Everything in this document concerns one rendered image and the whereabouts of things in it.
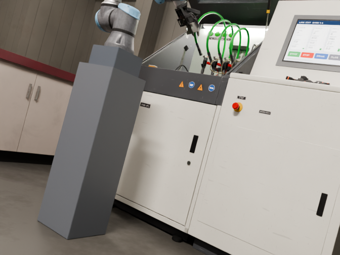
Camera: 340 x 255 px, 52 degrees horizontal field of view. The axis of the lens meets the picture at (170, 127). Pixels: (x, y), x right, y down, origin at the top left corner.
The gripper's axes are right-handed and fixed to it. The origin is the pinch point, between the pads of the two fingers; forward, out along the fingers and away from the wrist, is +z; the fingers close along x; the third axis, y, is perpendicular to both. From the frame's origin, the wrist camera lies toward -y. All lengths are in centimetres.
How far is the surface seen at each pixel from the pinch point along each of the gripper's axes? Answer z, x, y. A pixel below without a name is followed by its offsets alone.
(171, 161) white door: 55, -2, 61
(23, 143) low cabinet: 20, -138, 88
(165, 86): 18.1, -10.3, 33.1
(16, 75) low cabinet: -28, -121, 69
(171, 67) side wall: 15.7, -37.5, -2.0
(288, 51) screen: 29, 47, -14
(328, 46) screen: 33, 67, -18
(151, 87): 16.0, -21.0, 35.1
